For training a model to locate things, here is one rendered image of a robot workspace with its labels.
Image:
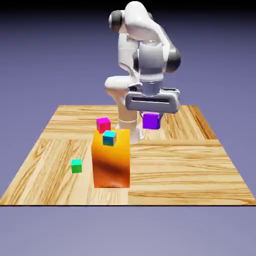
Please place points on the small cyan cube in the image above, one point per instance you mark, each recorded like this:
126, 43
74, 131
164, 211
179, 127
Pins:
109, 138

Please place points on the small magenta cube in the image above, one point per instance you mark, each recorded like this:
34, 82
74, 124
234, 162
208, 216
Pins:
103, 125

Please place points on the small purple cube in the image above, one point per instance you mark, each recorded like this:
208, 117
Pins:
151, 121

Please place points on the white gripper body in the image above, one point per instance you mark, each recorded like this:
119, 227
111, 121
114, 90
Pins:
152, 104

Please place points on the large orange box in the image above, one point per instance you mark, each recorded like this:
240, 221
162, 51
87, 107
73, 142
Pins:
111, 162

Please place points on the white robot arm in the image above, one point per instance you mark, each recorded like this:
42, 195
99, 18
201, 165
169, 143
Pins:
138, 40

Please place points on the small green cube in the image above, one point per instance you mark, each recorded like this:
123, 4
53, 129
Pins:
76, 166

